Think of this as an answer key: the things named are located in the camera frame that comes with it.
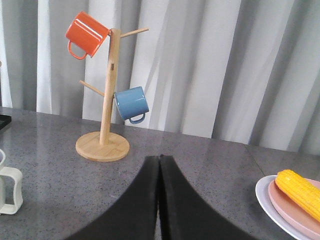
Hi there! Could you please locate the white HOME mug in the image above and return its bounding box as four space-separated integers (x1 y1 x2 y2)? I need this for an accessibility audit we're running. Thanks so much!
0 149 23 215

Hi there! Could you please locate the black wire mug rack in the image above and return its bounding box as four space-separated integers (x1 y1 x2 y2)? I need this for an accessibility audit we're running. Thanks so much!
0 114 12 130

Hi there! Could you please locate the white plate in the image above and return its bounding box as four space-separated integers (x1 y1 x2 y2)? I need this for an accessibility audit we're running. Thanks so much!
254 174 320 240

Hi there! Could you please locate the yellow corn cob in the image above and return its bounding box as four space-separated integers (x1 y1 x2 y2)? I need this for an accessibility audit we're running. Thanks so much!
275 169 320 222

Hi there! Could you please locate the blue enamel mug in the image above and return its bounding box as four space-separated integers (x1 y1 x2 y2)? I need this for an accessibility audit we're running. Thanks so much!
114 86 149 124

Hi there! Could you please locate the orange enamel mug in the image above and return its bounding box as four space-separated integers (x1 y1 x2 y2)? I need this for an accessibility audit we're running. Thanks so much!
65 11 111 60

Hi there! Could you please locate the wooden mug tree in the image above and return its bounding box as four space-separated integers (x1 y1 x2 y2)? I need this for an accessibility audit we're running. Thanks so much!
75 27 149 162

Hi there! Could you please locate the grey pleated curtain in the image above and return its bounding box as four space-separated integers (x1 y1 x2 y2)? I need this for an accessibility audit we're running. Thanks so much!
0 0 320 155

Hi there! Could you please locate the pink plate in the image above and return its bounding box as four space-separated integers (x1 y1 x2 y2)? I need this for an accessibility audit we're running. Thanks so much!
267 180 320 240

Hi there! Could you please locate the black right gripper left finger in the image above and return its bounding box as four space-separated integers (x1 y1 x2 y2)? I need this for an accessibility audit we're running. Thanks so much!
68 156 160 240

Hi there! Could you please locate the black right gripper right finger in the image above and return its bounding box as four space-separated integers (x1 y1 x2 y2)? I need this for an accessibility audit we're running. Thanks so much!
159 155 254 240

